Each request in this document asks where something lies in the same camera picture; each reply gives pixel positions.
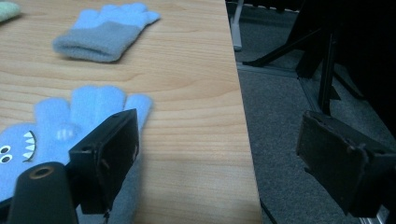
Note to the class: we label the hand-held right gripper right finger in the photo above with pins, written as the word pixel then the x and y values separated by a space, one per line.
pixel 336 161

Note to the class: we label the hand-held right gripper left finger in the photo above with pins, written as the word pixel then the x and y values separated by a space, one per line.
pixel 102 161

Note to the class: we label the blue glove with face print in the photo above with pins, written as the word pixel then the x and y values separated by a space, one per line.
pixel 56 118

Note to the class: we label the plain blue glove grey cuff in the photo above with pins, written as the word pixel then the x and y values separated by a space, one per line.
pixel 102 34

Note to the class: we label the green knit glove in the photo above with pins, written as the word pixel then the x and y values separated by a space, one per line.
pixel 7 11

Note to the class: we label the black tripod stand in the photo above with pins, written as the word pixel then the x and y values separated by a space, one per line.
pixel 327 62

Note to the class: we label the white desk frame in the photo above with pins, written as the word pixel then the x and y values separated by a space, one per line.
pixel 236 28

